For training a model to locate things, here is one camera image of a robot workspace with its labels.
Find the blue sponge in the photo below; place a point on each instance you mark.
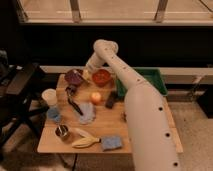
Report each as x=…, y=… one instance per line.
x=111, y=142

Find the yellow banana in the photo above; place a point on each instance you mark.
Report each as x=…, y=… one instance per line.
x=86, y=140

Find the green plastic bin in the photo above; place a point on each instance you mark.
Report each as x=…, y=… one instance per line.
x=152, y=75

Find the light blue cloth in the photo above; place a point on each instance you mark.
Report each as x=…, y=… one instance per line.
x=89, y=113

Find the bunch of dark grapes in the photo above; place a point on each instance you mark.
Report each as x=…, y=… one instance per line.
x=123, y=115

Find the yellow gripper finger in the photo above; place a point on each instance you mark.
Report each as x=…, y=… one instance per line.
x=86, y=75

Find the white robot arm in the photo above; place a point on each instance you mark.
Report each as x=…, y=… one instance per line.
x=153, y=148

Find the orange apple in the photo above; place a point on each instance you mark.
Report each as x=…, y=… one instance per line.
x=95, y=97

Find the purple bowl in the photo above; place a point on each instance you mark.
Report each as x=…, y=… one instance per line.
x=72, y=78

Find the white cup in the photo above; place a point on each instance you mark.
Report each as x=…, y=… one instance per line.
x=49, y=96

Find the red bowl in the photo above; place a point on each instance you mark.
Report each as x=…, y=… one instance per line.
x=101, y=77

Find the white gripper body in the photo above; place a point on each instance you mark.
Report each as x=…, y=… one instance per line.
x=94, y=63

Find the blue cup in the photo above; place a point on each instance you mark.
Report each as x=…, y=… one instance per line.
x=54, y=115

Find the metal can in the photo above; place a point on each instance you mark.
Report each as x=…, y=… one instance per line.
x=62, y=132

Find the black rectangular block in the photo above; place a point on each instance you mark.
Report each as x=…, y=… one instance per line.
x=111, y=100

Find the black dish brush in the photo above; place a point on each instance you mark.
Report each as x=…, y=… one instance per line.
x=71, y=101

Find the black chair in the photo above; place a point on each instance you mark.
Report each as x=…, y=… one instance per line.
x=20, y=99

